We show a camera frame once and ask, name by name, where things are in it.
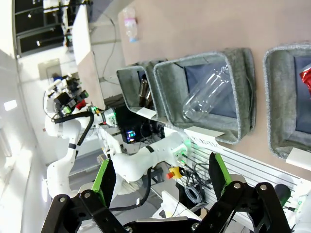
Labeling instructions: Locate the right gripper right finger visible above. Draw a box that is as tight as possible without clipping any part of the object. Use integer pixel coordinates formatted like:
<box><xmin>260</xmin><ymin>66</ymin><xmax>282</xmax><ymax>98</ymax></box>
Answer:
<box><xmin>201</xmin><ymin>152</ymin><xmax>293</xmax><ymax>233</ymax></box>

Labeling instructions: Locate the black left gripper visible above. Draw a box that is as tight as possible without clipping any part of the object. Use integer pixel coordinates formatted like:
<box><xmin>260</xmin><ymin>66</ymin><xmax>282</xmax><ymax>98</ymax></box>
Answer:
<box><xmin>52</xmin><ymin>91</ymin><xmax>75</xmax><ymax>115</ymax></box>

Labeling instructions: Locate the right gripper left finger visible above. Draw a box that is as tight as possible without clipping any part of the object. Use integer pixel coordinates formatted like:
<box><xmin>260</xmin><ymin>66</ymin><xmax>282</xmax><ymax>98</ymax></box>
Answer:
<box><xmin>47</xmin><ymin>158</ymin><xmax>127</xmax><ymax>233</ymax></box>

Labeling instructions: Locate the brown glass bottle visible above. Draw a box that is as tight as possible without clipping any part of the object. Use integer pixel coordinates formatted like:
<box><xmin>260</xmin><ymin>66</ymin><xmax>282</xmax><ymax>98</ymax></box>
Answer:
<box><xmin>138</xmin><ymin>74</ymin><xmax>153</xmax><ymax>108</ymax></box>

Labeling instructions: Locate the clear plastic bottle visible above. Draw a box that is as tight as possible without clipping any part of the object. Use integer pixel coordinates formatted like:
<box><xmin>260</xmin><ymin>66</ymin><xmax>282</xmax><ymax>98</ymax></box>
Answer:
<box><xmin>182</xmin><ymin>65</ymin><xmax>232</xmax><ymax>121</ymax></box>

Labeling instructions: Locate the red drink can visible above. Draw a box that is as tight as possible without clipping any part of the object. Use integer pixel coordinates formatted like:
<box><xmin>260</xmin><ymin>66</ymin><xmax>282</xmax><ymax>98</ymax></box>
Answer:
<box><xmin>298</xmin><ymin>67</ymin><xmax>311</xmax><ymax>99</ymax></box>

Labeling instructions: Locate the grey fabric bottle basket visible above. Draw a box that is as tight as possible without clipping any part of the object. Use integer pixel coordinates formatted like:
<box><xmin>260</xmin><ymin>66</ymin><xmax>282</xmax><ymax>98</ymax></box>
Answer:
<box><xmin>116</xmin><ymin>65</ymin><xmax>158</xmax><ymax>120</ymax></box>

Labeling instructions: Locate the white paper CAN sign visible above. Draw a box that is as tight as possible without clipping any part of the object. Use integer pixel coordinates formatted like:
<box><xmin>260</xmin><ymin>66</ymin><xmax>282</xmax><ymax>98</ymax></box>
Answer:
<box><xmin>285</xmin><ymin>147</ymin><xmax>311</xmax><ymax>168</ymax></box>

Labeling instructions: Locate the grey fabric can basket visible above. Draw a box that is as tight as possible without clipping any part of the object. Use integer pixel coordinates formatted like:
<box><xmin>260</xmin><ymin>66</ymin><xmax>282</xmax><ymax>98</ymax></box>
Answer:
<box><xmin>263</xmin><ymin>42</ymin><xmax>311</xmax><ymax>161</ymax></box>

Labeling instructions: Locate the grey fabric plastic basket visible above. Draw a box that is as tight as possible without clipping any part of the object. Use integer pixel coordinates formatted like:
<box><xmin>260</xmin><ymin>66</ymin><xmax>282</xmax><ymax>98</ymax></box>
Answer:
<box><xmin>153</xmin><ymin>47</ymin><xmax>257</xmax><ymax>146</ymax></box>

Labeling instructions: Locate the white partition board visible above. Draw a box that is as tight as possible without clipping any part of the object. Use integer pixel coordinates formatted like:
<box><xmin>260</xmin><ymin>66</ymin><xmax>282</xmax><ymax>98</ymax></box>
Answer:
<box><xmin>72</xmin><ymin>4</ymin><xmax>106</xmax><ymax>110</ymax></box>

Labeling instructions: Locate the yellow red emergency stop button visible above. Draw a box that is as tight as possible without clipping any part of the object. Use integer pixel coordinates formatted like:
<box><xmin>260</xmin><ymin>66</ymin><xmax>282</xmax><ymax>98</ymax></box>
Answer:
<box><xmin>166</xmin><ymin>166</ymin><xmax>186</xmax><ymax>180</ymax></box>

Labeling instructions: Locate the black computer with lights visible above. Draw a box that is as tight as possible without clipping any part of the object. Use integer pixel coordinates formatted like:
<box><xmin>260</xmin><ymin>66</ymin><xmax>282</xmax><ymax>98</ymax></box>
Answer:
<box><xmin>113</xmin><ymin>106</ymin><xmax>167</xmax><ymax>144</ymax></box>

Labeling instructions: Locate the white paper PLASTIC sign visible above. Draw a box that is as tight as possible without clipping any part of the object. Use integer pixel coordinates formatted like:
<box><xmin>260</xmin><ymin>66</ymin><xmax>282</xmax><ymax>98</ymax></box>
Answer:
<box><xmin>183</xmin><ymin>128</ymin><xmax>226</xmax><ymax>148</ymax></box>

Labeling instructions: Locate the white paper BOTTLE sign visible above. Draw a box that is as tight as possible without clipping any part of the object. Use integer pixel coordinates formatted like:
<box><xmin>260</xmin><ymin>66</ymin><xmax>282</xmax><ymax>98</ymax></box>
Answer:
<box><xmin>135</xmin><ymin>107</ymin><xmax>158</xmax><ymax>120</ymax></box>

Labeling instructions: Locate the plastic bottle with blue cap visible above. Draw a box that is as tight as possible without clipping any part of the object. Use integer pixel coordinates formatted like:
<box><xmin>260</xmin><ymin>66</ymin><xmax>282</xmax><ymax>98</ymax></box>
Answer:
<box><xmin>122</xmin><ymin>6</ymin><xmax>139</xmax><ymax>44</ymax></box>

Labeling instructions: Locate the black left arm cable sleeve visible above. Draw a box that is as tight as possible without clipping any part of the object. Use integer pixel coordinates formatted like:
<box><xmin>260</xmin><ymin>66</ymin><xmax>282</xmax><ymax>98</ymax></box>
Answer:
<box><xmin>51</xmin><ymin>111</ymin><xmax>96</xmax><ymax>152</ymax></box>

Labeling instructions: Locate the black arm cable sleeve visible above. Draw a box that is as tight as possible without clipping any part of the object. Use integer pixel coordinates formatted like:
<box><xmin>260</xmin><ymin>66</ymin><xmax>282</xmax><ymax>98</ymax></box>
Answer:
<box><xmin>108</xmin><ymin>166</ymin><xmax>156</xmax><ymax>212</ymax></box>
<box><xmin>51</xmin><ymin>111</ymin><xmax>96</xmax><ymax>152</ymax></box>

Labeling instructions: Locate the white ribbed aluminium frame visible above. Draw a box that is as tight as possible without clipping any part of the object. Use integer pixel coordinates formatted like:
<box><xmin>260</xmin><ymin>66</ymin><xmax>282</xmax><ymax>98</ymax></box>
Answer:
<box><xmin>188</xmin><ymin>139</ymin><xmax>306</xmax><ymax>209</ymax></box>

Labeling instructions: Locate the bundle of grey cables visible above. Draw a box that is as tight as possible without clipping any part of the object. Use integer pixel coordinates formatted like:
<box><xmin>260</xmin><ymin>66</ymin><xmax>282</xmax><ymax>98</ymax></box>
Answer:
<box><xmin>183</xmin><ymin>164</ymin><xmax>213</xmax><ymax>203</ymax></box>

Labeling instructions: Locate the black right arm cable sleeve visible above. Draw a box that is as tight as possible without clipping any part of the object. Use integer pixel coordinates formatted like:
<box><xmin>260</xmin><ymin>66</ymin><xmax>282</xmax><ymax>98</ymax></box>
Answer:
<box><xmin>108</xmin><ymin>166</ymin><xmax>156</xmax><ymax>212</ymax></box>

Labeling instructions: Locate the grey floor cable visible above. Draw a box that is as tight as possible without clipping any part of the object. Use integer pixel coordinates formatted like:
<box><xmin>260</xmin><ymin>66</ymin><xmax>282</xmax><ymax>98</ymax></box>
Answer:
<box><xmin>101</xmin><ymin>13</ymin><xmax>119</xmax><ymax>82</ymax></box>

